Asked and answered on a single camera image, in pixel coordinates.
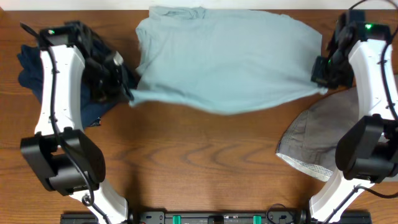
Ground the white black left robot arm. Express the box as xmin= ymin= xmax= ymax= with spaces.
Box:
xmin=21 ymin=21 xmax=136 ymax=223

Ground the folded navy blue garment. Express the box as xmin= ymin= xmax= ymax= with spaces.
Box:
xmin=17 ymin=45 xmax=115 ymax=129

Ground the light blue t-shirt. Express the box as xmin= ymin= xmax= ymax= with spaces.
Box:
xmin=130 ymin=6 xmax=326 ymax=115

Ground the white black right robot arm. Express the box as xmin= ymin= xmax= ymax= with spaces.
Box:
xmin=309 ymin=22 xmax=397 ymax=223

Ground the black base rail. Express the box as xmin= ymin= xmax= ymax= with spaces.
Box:
xmin=60 ymin=210 xmax=373 ymax=224

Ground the grey garment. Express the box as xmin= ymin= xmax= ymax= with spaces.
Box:
xmin=275 ymin=87 xmax=358 ymax=182

